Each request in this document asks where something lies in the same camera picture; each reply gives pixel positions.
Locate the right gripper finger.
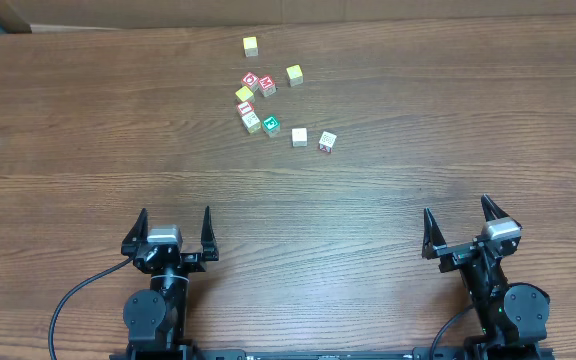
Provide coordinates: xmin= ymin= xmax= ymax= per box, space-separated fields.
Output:
xmin=422 ymin=208 xmax=447 ymax=259
xmin=481 ymin=194 xmax=508 ymax=222

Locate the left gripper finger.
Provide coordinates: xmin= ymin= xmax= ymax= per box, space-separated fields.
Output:
xmin=121 ymin=208 xmax=148 ymax=257
xmin=200 ymin=206 xmax=219 ymax=261

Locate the green F letter block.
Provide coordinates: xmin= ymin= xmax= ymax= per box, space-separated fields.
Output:
xmin=262 ymin=115 xmax=281 ymax=137

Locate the plain cream block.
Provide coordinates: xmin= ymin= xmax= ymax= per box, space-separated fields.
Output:
xmin=291 ymin=128 xmax=308 ymax=147

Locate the cream block red X side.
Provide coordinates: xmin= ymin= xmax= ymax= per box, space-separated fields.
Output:
xmin=318 ymin=131 xmax=337 ymax=153

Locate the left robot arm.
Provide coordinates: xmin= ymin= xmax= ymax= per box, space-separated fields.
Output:
xmin=121 ymin=209 xmax=219 ymax=360

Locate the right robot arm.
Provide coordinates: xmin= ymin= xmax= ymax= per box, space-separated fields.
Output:
xmin=421 ymin=194 xmax=553 ymax=359

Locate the cream picture block yellow side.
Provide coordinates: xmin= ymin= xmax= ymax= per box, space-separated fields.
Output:
xmin=241 ymin=112 xmax=261 ymax=134

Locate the red I letter block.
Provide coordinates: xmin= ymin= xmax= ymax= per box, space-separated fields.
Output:
xmin=236 ymin=101 xmax=254 ymax=117

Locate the yellow block left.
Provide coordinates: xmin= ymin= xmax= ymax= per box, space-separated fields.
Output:
xmin=235 ymin=86 xmax=255 ymax=103

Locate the red M letter block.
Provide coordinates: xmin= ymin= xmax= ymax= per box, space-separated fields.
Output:
xmin=258 ymin=75 xmax=277 ymax=97

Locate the red C letter block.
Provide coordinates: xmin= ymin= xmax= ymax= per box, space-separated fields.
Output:
xmin=241 ymin=72 xmax=259 ymax=92

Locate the yellow block right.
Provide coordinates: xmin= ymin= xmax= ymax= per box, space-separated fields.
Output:
xmin=286 ymin=64 xmax=304 ymax=87

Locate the yellow block far top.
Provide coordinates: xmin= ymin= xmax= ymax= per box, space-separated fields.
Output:
xmin=242 ymin=36 xmax=259 ymax=57

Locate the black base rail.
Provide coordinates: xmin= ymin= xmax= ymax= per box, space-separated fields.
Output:
xmin=107 ymin=347 xmax=556 ymax=360

